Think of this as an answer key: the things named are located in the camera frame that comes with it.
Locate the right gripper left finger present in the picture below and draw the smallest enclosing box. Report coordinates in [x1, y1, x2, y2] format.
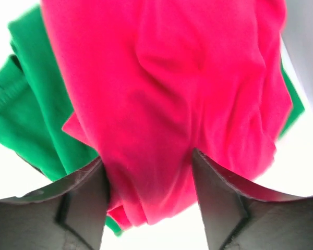
[0, 158, 109, 249]

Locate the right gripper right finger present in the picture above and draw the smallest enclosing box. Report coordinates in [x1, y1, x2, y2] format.
[192, 149, 313, 249]

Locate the pink red t shirt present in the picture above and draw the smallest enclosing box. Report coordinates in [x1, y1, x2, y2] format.
[41, 1, 292, 230]

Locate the green t shirt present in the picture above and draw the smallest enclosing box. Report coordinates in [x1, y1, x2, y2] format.
[0, 4, 304, 234]

